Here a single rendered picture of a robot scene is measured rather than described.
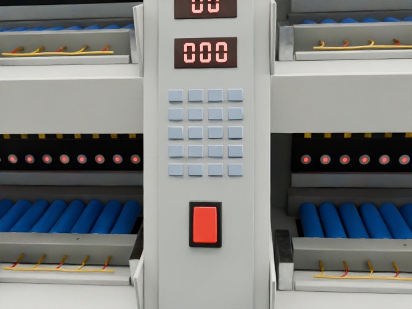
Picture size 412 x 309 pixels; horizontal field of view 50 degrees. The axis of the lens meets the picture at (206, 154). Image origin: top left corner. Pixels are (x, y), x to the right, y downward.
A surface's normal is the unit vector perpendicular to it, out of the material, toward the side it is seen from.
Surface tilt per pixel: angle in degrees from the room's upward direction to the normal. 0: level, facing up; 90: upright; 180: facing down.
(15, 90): 113
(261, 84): 90
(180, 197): 90
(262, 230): 90
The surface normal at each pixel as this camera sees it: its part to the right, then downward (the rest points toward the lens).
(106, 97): -0.08, 0.40
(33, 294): -0.04, -0.92
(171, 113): -0.09, 0.01
